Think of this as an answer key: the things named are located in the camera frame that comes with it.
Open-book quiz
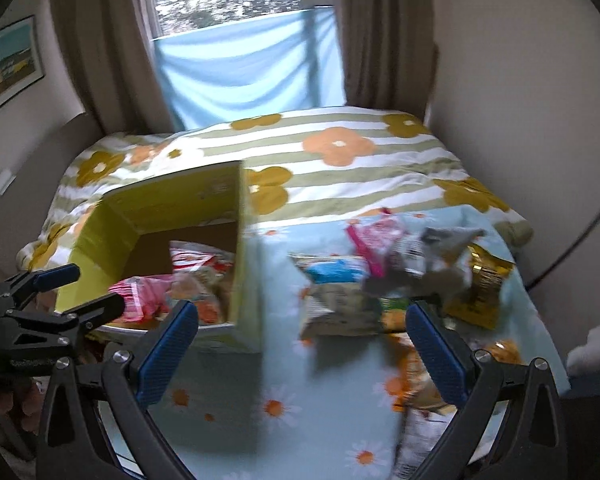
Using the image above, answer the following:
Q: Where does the person's left hand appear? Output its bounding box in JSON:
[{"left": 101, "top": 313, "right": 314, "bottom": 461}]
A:
[{"left": 0, "top": 375, "right": 41, "bottom": 433}]

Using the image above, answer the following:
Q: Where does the framed wall picture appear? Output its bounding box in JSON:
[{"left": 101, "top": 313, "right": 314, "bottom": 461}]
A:
[{"left": 0, "top": 15, "right": 46, "bottom": 126}]

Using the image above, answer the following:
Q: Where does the orange snack packet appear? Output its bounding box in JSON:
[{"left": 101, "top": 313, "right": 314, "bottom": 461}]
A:
[
  {"left": 180, "top": 280, "right": 231, "bottom": 325},
  {"left": 380, "top": 310, "right": 451, "bottom": 411}
]

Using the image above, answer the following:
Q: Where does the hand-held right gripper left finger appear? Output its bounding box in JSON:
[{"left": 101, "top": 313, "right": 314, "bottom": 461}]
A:
[{"left": 36, "top": 300, "right": 199, "bottom": 480}]

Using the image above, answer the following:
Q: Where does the round orange snack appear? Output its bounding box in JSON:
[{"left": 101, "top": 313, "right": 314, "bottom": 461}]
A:
[{"left": 480, "top": 339, "right": 523, "bottom": 366}]

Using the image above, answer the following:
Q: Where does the pink and white snack packet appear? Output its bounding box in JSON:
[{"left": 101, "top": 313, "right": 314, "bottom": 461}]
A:
[{"left": 345, "top": 210, "right": 411, "bottom": 278}]

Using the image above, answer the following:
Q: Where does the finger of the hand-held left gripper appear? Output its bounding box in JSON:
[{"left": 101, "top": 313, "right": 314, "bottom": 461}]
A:
[
  {"left": 0, "top": 264, "right": 81, "bottom": 311},
  {"left": 5, "top": 292, "right": 127, "bottom": 348}
]

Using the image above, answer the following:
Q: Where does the green cardboard box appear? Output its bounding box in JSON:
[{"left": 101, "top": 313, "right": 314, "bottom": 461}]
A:
[{"left": 55, "top": 160, "right": 263, "bottom": 356}]

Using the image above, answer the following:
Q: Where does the brown curtain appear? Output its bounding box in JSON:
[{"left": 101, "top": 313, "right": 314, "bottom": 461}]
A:
[
  {"left": 330, "top": 0, "right": 441, "bottom": 111},
  {"left": 47, "top": 0, "right": 181, "bottom": 133}
]

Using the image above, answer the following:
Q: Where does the red and white snack packet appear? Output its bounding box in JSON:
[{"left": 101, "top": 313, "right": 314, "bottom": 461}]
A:
[{"left": 169, "top": 242, "right": 236, "bottom": 281}]

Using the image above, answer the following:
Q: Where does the white fluffy cushion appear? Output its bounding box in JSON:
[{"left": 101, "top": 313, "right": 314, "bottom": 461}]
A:
[{"left": 565, "top": 315, "right": 600, "bottom": 376}]

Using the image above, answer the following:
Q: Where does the white printed snack packet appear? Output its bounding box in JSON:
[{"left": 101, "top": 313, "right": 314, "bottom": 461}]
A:
[{"left": 395, "top": 405, "right": 461, "bottom": 480}]

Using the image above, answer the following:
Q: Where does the gold snack packet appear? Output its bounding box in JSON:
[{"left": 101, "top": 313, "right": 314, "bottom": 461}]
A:
[{"left": 442, "top": 242, "right": 516, "bottom": 331}]

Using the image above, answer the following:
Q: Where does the grey silver snack packet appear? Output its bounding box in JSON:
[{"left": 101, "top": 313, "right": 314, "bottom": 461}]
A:
[{"left": 380, "top": 225, "right": 486, "bottom": 306}]

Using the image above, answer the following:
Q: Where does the white crinkled snack packet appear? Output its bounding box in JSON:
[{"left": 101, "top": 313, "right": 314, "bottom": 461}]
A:
[{"left": 299, "top": 280, "right": 386, "bottom": 341}]

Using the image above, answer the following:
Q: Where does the striped floral quilt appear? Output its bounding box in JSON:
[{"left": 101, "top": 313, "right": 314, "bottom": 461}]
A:
[{"left": 17, "top": 110, "right": 536, "bottom": 273}]

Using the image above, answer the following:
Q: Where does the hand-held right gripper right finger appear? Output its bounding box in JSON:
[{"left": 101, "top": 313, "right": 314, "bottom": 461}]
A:
[{"left": 405, "top": 300, "right": 568, "bottom": 480}]

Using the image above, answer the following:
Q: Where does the light blue daisy sheet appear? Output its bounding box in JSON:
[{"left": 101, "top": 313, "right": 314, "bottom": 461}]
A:
[{"left": 145, "top": 205, "right": 573, "bottom": 480}]

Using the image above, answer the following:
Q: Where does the light blue window cloth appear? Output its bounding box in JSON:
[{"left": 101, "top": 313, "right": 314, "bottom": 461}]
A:
[{"left": 152, "top": 5, "right": 346, "bottom": 131}]

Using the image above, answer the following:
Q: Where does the blue label snack packet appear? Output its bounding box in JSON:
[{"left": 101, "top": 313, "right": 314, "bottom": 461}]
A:
[{"left": 289, "top": 254, "right": 371, "bottom": 288}]

